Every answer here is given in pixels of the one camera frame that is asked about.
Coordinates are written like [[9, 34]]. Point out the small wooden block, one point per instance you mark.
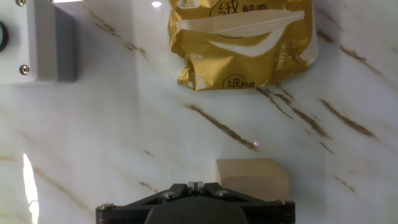
[[252, 177]]

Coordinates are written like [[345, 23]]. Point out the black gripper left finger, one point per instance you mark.
[[124, 213]]

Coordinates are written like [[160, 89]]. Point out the green push button box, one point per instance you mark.
[[37, 40]]

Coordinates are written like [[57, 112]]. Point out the white marble pattern sheet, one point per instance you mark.
[[124, 124]]

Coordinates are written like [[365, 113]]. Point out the gold tissue pack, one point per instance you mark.
[[242, 62]]

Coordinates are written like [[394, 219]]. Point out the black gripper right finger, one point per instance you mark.
[[267, 213]]

